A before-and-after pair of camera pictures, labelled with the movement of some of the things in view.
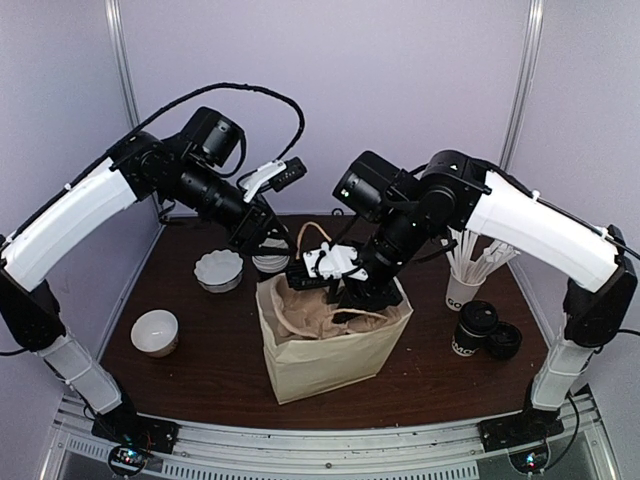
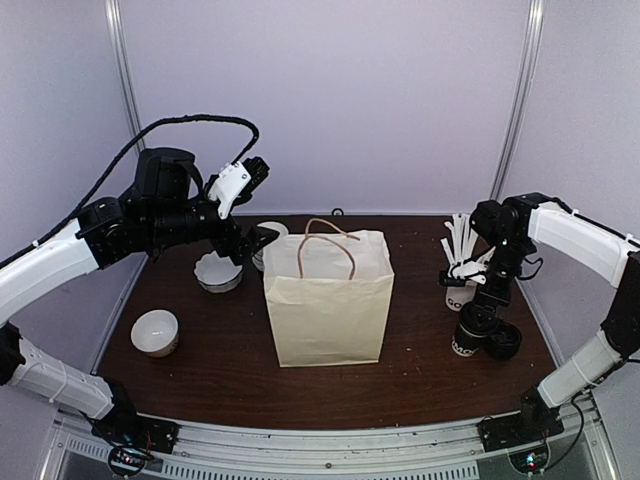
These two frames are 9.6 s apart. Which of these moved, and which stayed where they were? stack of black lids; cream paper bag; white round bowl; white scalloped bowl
Moved: cream paper bag
Stayed: white round bowl; stack of black lids; white scalloped bowl
